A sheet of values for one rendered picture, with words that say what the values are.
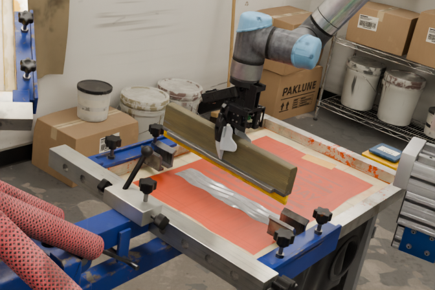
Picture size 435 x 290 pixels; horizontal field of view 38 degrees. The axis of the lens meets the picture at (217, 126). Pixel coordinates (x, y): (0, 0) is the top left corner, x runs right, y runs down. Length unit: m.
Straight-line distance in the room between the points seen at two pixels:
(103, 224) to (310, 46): 0.58
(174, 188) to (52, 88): 2.19
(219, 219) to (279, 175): 0.21
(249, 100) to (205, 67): 3.27
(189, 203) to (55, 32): 2.16
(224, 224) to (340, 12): 0.58
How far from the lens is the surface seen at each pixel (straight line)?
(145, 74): 4.27
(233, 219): 1.59
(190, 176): 1.75
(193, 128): 1.60
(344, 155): 2.04
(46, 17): 3.55
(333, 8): 1.49
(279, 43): 1.40
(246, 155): 1.51
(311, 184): 1.85
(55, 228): 1.13
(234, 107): 1.47
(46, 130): 3.65
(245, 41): 1.43
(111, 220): 1.35
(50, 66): 3.68
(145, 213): 1.33
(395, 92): 4.93
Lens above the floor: 1.75
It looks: 22 degrees down
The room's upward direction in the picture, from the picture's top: 10 degrees clockwise
